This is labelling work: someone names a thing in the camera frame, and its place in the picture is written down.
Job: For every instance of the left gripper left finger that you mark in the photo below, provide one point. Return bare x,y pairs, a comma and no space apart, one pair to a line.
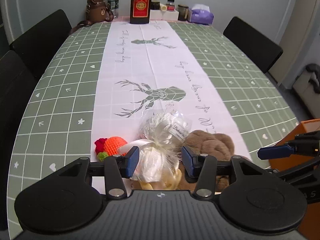
116,168

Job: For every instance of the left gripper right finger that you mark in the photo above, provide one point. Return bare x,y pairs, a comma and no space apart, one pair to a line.
203,168

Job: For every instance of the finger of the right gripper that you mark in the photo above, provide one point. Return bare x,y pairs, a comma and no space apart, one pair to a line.
306,144

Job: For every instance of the orange crochet strawberry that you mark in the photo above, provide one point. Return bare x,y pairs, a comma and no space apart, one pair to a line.
105,147

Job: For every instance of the clear plastic bag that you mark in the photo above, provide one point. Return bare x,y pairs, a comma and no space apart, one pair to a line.
161,135

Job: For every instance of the dark jacket on sofa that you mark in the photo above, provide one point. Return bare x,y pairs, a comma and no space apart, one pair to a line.
314,69

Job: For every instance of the black chair right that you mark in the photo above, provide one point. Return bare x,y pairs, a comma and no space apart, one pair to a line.
262,51

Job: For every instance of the black chair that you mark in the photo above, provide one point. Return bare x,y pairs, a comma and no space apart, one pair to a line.
17,85
262,51
37,46

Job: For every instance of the black chair near left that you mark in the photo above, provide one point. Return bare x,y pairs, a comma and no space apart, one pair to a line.
17,85

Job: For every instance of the black chair far left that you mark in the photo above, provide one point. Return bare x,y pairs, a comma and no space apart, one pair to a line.
37,46

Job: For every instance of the purple tissue pack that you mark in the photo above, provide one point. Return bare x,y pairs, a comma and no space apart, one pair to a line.
200,14

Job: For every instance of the brown bear plush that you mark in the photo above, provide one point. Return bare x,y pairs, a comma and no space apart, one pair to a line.
96,11

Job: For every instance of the white box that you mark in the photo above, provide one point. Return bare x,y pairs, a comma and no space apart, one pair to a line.
164,15

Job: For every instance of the dark glass jar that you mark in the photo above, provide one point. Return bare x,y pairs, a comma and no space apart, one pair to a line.
183,11

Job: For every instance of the black jar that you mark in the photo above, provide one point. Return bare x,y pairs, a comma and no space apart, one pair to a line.
155,5

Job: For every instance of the brown liquor bottle red label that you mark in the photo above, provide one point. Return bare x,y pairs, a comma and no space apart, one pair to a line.
140,11

